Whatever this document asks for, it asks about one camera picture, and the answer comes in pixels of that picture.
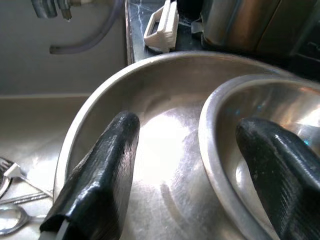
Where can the stainless steel sink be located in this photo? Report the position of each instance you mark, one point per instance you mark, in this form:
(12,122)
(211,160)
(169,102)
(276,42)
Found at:
(37,75)

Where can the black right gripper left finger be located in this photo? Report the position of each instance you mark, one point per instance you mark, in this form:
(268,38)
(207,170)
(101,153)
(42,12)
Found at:
(105,175)

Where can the steel mixing bowl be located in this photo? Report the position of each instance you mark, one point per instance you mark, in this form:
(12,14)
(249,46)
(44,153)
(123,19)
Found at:
(275,105)

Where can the steel brown canister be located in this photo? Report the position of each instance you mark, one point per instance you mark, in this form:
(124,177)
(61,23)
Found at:
(250,25)

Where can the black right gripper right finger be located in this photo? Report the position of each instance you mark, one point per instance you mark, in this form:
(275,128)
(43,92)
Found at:
(282,175)

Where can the steel gooseneck faucet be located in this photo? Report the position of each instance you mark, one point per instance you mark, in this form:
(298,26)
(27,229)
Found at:
(46,7)

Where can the steel fork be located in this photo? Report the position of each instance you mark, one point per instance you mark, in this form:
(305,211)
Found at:
(15,171)

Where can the large steel plate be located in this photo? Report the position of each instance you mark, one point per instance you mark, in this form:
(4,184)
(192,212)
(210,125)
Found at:
(165,150)

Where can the steel spoon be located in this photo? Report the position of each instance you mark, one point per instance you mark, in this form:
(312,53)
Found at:
(12,220)

